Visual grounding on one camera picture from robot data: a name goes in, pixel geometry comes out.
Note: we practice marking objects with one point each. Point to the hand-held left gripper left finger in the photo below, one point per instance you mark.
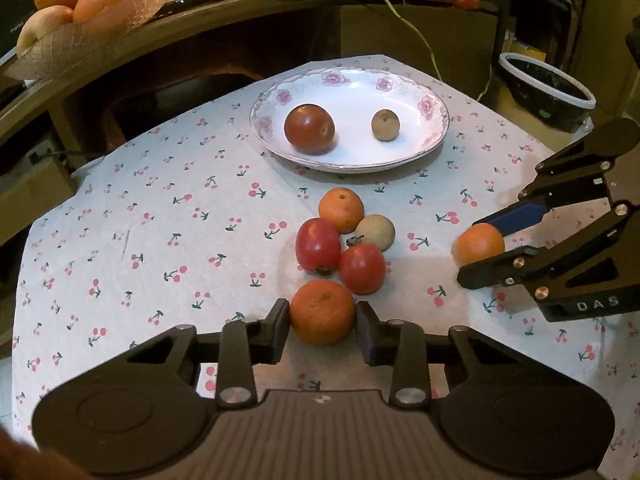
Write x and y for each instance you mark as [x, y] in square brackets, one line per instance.
[280, 327]

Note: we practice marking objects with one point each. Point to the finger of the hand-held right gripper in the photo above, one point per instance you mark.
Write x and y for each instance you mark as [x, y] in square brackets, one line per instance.
[520, 217]
[500, 267]

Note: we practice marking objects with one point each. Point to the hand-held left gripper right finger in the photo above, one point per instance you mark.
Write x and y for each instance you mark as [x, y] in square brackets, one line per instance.
[364, 332]

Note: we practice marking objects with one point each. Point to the small orange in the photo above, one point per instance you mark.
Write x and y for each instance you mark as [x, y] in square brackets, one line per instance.
[322, 312]
[475, 247]
[341, 209]

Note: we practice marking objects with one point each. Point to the tan round fruit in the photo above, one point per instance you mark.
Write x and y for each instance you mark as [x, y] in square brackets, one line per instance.
[385, 125]
[376, 232]

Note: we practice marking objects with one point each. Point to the white floral plate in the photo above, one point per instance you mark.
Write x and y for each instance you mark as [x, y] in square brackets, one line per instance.
[350, 125]

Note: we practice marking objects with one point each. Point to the cherry print tablecloth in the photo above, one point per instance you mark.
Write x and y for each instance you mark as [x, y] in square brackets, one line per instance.
[175, 260]

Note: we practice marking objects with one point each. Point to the trash bin with black bag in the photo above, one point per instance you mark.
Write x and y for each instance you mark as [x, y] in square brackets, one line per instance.
[545, 95]

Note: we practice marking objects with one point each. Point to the dark red tomato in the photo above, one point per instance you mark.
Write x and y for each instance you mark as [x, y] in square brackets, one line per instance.
[309, 129]

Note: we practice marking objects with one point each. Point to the small red object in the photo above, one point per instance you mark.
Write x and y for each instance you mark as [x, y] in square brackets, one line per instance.
[467, 1]

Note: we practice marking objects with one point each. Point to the cardboard box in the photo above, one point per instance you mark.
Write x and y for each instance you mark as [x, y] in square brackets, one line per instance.
[30, 195]

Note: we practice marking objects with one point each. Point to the glass fruit bowl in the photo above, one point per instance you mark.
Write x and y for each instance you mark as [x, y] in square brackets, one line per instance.
[100, 35]

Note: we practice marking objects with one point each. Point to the pale apple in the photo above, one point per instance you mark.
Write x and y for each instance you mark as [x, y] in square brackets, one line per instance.
[42, 30]

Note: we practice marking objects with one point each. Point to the curved television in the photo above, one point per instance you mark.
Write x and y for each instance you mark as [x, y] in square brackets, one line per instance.
[12, 10]

